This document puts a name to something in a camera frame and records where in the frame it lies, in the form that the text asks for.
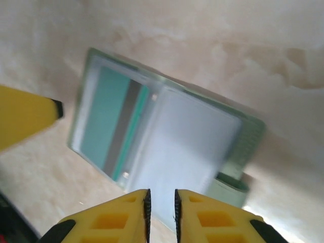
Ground green leather card holder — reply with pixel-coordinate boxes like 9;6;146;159
67;47;266;232

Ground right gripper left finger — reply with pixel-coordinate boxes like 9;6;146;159
40;188;152;243

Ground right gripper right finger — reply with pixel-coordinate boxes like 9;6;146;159
174;189;291;243

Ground teal card with grey stripe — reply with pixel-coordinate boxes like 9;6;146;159
79;65;150;183

